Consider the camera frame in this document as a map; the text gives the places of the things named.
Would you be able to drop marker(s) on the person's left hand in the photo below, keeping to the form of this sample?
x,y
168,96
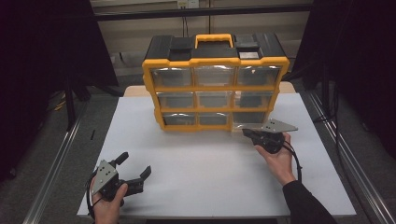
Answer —
x,y
107,213

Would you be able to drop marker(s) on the yellow black organizer cabinet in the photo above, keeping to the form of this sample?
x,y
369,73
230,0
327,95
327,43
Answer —
x,y
214,60

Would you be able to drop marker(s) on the person's right hand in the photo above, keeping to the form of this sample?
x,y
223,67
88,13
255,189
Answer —
x,y
280,165

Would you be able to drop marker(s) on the transparent plastic drawer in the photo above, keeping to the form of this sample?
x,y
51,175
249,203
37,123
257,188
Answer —
x,y
249,119

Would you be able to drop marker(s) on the black curtain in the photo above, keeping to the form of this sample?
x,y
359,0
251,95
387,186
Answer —
x,y
37,62
367,62

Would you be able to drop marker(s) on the small black floor piece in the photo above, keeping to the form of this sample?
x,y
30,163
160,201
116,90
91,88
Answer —
x,y
92,134

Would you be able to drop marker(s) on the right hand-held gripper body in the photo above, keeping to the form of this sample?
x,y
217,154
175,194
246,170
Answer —
x,y
277,126

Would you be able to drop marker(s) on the black horizontal bar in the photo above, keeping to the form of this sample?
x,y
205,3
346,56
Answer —
x,y
202,12

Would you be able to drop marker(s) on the aluminium floor rail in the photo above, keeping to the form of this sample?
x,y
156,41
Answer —
x,y
358,168
53,174

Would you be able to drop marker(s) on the grid of clear bins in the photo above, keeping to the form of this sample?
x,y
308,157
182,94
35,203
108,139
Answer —
x,y
205,99

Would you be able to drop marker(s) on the black metal stand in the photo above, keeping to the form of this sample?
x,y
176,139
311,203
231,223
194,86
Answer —
x,y
70,105
326,93

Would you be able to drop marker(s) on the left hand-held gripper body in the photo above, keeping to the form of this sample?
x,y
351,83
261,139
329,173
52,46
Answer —
x,y
104,175

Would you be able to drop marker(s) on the white wall outlet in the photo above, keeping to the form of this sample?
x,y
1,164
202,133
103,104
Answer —
x,y
188,3

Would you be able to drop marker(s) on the white table cover sheet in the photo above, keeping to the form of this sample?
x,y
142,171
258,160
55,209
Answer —
x,y
186,183

